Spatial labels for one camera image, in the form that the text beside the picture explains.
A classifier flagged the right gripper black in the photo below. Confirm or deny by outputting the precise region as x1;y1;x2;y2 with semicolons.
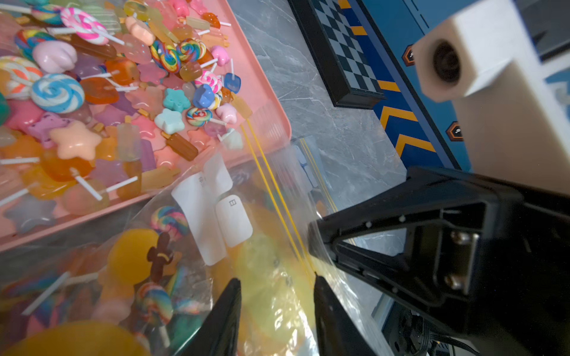
309;167;569;355

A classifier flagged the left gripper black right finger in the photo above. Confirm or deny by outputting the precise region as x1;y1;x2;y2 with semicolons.
314;275;376;356

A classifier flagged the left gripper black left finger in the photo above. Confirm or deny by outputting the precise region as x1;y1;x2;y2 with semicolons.
182;278;242;356

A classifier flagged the yellow duck ziploc bag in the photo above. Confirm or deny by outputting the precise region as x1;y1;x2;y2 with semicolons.
0;99;393;356
291;136;339;235

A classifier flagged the black white chessboard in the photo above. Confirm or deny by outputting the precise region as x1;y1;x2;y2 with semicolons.
288;0;385;110

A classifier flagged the pink plastic tray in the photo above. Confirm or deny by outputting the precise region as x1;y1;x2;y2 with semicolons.
1;1;291;251

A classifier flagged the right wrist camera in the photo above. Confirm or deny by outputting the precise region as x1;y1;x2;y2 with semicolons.
413;1;569;194

